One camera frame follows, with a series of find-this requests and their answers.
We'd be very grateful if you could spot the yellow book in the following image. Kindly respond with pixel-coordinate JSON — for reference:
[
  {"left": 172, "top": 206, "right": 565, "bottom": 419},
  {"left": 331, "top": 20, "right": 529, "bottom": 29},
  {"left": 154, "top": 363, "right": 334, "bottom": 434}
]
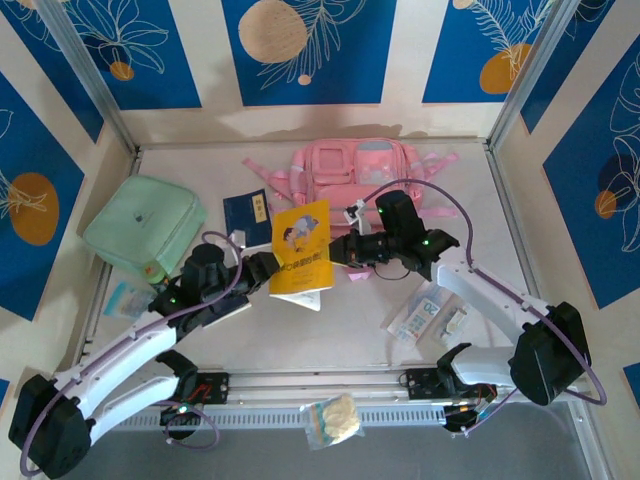
[{"left": 268, "top": 199, "right": 335, "bottom": 313}]

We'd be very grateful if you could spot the thin dark blue book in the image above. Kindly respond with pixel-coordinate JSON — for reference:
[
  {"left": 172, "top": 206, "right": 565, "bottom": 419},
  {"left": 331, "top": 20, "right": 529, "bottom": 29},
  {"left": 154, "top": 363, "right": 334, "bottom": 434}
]
[{"left": 222, "top": 188, "right": 275, "bottom": 252}]

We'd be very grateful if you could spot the pink backpack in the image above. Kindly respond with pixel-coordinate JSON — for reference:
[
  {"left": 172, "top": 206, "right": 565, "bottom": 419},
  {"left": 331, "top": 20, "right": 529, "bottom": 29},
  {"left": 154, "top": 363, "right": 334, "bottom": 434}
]
[{"left": 242, "top": 138, "right": 461, "bottom": 282}]

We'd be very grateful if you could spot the clear pen pack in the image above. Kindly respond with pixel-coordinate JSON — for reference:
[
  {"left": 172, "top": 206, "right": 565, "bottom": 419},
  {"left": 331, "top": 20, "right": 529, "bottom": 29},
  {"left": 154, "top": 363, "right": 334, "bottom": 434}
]
[{"left": 387, "top": 279, "right": 454, "bottom": 344}]

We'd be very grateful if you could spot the small clear eraser pack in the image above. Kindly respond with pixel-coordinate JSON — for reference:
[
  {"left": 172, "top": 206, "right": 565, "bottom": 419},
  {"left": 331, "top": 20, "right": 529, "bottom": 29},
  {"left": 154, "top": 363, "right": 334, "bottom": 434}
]
[{"left": 439, "top": 303, "right": 474, "bottom": 344}]

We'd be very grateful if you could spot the green item with orange label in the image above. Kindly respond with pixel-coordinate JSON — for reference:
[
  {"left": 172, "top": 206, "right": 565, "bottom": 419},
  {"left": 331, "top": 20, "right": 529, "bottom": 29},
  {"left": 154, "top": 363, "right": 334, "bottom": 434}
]
[{"left": 141, "top": 259, "right": 169, "bottom": 289}]

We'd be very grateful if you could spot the light blue packet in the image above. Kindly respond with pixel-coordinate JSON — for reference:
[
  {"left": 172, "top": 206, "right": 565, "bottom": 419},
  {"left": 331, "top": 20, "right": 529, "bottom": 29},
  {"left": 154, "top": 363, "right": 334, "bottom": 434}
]
[{"left": 103, "top": 280, "right": 157, "bottom": 319}]

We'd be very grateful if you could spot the mint green zip pouch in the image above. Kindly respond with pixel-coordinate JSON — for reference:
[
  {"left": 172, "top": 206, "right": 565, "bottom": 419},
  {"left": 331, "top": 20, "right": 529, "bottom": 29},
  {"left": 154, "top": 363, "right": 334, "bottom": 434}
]
[{"left": 82, "top": 174, "right": 209, "bottom": 281}]

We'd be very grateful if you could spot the small black circuit board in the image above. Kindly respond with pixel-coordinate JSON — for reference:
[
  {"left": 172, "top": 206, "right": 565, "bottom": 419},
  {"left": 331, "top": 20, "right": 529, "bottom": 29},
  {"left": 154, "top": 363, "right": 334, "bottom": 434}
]
[
  {"left": 159, "top": 403, "right": 202, "bottom": 428},
  {"left": 442, "top": 399, "right": 496, "bottom": 433}
]

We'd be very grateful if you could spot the clear bag of white items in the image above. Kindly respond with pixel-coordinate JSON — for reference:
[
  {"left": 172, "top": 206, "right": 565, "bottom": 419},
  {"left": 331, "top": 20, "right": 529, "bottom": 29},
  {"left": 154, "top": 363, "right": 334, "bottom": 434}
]
[{"left": 298, "top": 393, "right": 365, "bottom": 452}]

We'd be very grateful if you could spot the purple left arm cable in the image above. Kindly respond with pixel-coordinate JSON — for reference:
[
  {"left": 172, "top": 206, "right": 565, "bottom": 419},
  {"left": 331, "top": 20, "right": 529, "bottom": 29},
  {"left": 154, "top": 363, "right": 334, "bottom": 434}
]
[{"left": 18, "top": 230, "right": 247, "bottom": 476}]

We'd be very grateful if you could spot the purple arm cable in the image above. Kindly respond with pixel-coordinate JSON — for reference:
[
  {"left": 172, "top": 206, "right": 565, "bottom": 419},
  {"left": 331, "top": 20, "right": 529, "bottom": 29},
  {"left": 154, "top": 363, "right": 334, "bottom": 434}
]
[
  {"left": 18, "top": 230, "right": 247, "bottom": 476},
  {"left": 359, "top": 179, "right": 609, "bottom": 437}
]

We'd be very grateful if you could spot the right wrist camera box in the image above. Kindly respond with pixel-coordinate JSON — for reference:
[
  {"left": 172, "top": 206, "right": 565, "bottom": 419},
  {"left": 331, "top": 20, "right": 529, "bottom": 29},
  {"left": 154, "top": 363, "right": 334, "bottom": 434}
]
[{"left": 343, "top": 199, "right": 369, "bottom": 227}]

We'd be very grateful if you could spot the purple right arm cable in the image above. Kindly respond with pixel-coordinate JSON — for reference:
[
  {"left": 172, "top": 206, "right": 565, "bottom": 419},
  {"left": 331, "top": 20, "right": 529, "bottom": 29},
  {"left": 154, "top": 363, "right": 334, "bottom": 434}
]
[{"left": 359, "top": 179, "right": 609, "bottom": 437}]

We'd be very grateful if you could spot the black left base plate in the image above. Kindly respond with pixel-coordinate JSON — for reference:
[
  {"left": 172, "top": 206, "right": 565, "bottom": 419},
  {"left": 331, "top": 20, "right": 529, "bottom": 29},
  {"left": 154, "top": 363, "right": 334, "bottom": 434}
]
[{"left": 177, "top": 372, "right": 232, "bottom": 407}]

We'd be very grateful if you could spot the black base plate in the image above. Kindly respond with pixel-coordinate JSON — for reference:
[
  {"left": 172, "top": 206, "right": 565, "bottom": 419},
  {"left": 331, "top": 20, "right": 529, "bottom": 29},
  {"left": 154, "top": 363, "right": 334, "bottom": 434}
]
[
  {"left": 398, "top": 368, "right": 497, "bottom": 401},
  {"left": 177, "top": 372, "right": 232, "bottom": 407}
]

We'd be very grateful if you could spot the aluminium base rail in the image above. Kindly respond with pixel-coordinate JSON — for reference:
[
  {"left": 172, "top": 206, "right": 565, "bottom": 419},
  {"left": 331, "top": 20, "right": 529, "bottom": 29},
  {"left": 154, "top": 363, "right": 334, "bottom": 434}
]
[{"left": 48, "top": 360, "right": 594, "bottom": 408}]

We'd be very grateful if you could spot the grey slotted cable duct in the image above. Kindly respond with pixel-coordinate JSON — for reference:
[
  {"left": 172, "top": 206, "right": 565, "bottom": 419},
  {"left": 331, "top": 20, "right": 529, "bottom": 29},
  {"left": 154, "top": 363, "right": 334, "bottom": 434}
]
[{"left": 114, "top": 403, "right": 450, "bottom": 431}]

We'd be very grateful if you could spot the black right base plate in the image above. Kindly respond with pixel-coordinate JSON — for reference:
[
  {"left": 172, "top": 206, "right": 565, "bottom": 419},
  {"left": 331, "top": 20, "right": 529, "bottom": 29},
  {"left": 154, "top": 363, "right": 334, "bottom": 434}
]
[{"left": 398, "top": 368, "right": 497, "bottom": 401}]

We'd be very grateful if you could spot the aluminium frame post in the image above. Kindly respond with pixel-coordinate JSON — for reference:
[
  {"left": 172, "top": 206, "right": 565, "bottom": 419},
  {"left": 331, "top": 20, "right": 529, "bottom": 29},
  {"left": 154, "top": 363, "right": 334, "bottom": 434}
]
[
  {"left": 35, "top": 0, "right": 141, "bottom": 157},
  {"left": 485, "top": 0, "right": 589, "bottom": 154}
]

